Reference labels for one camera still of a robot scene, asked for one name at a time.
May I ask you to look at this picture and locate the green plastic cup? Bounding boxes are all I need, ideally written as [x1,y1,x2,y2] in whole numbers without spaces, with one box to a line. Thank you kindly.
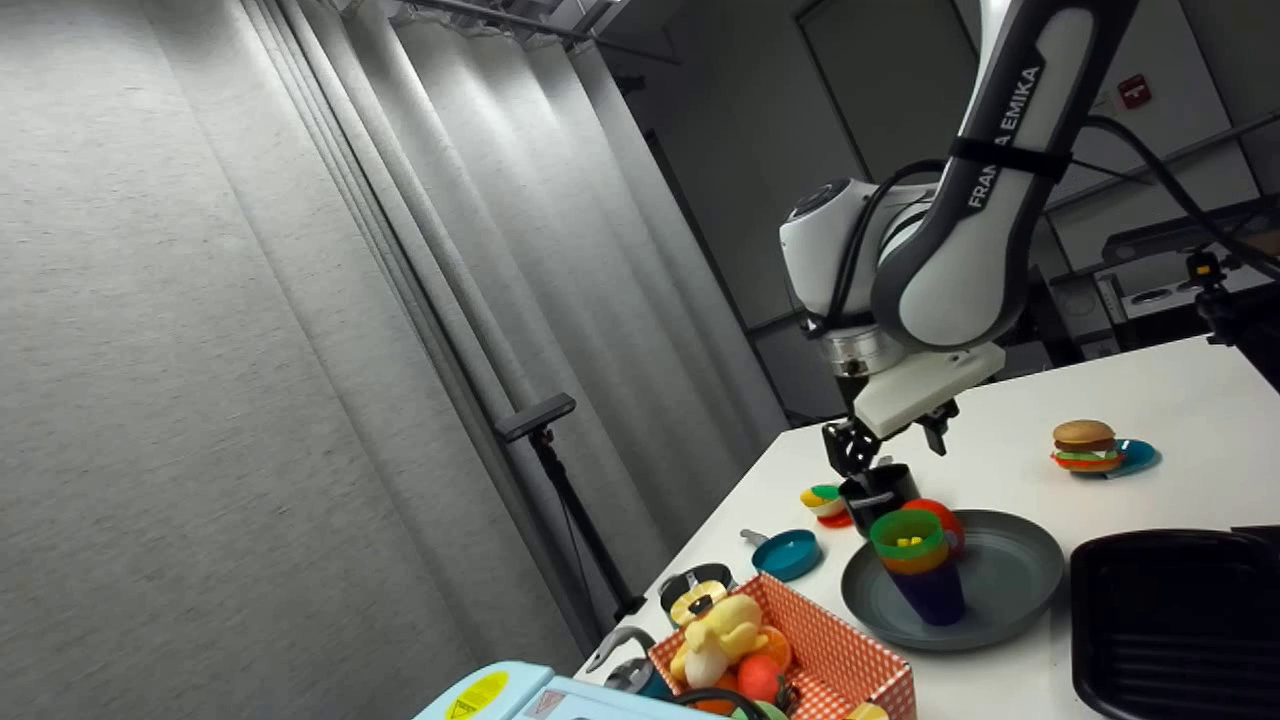
[864,509,957,570]

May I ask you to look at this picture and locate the grey round plate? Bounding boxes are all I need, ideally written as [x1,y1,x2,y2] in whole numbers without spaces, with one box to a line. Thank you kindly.
[838,503,1069,656]

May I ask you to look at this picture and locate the light blue toy toaster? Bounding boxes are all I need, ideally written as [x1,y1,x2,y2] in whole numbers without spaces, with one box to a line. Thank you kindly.
[412,656,733,720]

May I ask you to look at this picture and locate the black ribbed tray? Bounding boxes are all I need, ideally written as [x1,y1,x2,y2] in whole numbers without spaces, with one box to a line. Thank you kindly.
[1069,526,1280,720]

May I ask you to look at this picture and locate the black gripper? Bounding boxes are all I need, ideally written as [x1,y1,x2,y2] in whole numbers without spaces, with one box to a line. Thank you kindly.
[821,372,966,479]

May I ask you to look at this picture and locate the multicoloured toy stack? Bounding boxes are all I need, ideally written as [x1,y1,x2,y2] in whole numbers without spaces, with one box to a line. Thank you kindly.
[798,479,862,531]

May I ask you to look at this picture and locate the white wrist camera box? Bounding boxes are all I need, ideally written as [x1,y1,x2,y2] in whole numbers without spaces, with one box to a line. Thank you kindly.
[853,341,1014,441]

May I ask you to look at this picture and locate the toy hamburger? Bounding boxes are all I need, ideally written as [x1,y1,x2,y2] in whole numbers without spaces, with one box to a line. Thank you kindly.
[1050,418,1130,479]

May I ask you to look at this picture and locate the black tripod stand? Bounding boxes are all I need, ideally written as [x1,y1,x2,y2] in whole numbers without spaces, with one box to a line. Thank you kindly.
[496,389,649,625]

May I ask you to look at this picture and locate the curtain ceiling rail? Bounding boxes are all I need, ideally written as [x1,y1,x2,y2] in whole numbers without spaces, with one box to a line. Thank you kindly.
[335,0,676,67]

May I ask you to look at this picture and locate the grey pleated curtain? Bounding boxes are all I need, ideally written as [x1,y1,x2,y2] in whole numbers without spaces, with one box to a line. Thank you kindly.
[236,0,794,653]

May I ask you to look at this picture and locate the purple plastic cup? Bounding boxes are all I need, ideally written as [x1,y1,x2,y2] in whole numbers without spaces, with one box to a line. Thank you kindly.
[891,558,974,628]

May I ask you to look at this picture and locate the black background equipment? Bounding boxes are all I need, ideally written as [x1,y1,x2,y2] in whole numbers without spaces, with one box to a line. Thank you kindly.
[1181,245,1280,394]

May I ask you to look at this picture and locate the small blue toy plate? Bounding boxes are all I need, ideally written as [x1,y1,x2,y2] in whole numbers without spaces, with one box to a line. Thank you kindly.
[1108,435,1164,479]

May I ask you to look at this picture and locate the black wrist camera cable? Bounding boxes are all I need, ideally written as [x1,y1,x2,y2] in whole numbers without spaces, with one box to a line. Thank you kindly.
[821,156,970,341]

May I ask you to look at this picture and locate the teal toy pot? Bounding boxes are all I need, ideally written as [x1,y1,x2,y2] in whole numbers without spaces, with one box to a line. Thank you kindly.
[742,526,829,584]

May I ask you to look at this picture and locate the red checkered basket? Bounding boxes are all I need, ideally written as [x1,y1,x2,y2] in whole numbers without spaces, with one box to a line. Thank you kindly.
[649,574,921,720]

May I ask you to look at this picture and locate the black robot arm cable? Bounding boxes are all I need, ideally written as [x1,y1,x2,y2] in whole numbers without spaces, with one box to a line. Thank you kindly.
[1060,111,1280,288]

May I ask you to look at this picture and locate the yellow plush toy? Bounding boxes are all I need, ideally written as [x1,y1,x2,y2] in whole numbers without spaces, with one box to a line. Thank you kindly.
[667,594,775,694]

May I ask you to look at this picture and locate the black cooking pot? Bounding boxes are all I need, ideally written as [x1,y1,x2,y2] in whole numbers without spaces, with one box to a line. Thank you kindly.
[839,462,924,539]

